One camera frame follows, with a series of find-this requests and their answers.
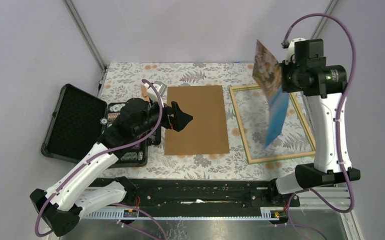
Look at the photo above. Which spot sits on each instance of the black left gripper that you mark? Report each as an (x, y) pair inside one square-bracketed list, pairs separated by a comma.
[(180, 118)]

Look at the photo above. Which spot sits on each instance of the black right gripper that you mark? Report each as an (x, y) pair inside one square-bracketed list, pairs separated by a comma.
[(287, 88)]

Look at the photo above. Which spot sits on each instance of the brown cardboard backing board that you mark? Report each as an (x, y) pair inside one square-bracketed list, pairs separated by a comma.
[(207, 133)]

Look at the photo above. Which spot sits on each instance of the seascape photo print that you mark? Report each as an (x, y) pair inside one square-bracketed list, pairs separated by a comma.
[(267, 73)]

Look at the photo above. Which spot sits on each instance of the wooden picture frame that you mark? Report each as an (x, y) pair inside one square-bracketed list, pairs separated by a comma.
[(252, 114)]

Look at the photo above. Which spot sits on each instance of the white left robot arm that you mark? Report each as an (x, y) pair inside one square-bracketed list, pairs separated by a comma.
[(62, 205)]

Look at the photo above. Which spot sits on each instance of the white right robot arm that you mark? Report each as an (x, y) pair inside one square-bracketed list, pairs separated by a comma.
[(305, 70)]

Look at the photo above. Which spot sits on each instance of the tan wooden block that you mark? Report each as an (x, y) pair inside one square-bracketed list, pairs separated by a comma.
[(144, 92)]

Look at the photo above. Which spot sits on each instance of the floral patterned tablecloth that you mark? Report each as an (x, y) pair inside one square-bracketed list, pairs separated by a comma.
[(123, 81)]

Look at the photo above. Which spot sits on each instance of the black poker chip case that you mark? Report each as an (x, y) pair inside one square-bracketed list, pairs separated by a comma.
[(78, 121)]

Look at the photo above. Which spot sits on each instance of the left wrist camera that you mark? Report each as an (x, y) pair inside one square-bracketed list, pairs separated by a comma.
[(156, 91)]

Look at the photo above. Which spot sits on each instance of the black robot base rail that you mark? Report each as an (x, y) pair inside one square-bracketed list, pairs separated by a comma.
[(153, 192)]

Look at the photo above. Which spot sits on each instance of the aluminium cable tray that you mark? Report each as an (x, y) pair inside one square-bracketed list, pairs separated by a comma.
[(200, 211)]

